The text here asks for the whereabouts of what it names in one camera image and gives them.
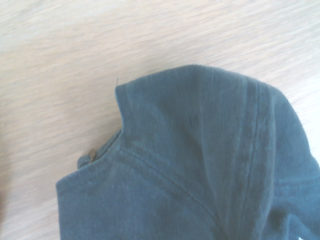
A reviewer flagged dark blue cap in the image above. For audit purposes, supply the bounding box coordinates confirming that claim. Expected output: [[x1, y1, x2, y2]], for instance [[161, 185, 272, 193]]
[[55, 64, 320, 240]]

